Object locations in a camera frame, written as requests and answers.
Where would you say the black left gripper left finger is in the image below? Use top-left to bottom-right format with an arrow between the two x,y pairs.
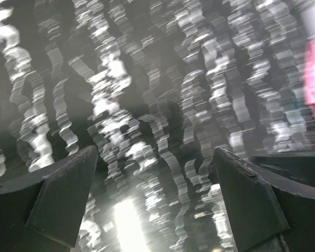
0,146 -> 98,252

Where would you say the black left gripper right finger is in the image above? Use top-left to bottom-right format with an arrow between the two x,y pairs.
214,148 -> 315,251

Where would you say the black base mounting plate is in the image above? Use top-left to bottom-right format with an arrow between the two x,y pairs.
250,150 -> 315,187

